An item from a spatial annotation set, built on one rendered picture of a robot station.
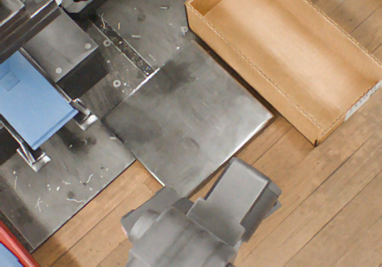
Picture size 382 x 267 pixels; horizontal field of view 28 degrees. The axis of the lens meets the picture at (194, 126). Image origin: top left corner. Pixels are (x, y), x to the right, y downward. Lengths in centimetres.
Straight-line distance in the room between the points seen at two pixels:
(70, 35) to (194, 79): 17
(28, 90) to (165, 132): 18
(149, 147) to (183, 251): 40
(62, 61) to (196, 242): 44
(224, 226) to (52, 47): 43
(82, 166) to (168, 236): 43
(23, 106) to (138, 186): 18
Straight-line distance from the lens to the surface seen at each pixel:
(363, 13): 109
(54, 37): 100
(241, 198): 66
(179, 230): 61
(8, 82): 99
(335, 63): 105
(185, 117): 100
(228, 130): 99
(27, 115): 96
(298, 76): 104
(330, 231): 98
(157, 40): 107
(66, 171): 102
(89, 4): 103
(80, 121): 95
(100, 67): 103
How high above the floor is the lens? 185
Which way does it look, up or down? 70 degrees down
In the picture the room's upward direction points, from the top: 11 degrees counter-clockwise
